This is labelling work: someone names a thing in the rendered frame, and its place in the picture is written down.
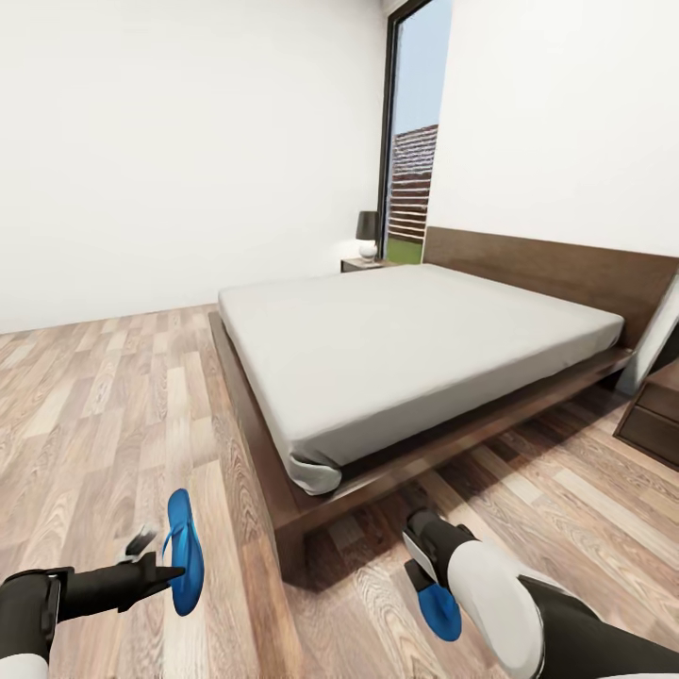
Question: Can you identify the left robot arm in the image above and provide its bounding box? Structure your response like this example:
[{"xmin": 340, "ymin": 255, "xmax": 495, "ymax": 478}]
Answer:
[{"xmin": 0, "ymin": 522, "xmax": 186, "ymax": 679}]

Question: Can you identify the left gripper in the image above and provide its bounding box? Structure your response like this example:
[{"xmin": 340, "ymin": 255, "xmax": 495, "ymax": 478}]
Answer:
[{"xmin": 86, "ymin": 552, "xmax": 186, "ymax": 616}]

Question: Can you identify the sandal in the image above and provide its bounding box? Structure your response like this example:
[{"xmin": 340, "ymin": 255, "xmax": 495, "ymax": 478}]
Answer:
[
  {"xmin": 417, "ymin": 584, "xmax": 462, "ymax": 642},
  {"xmin": 163, "ymin": 489, "xmax": 205, "ymax": 617}
]

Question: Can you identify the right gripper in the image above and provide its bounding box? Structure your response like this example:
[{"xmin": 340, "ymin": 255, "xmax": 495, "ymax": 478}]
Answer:
[{"xmin": 405, "ymin": 558, "xmax": 436, "ymax": 593}]

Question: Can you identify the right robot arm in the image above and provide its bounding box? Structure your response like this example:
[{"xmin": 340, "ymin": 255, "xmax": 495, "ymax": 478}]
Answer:
[{"xmin": 403, "ymin": 509, "xmax": 679, "ymax": 679}]

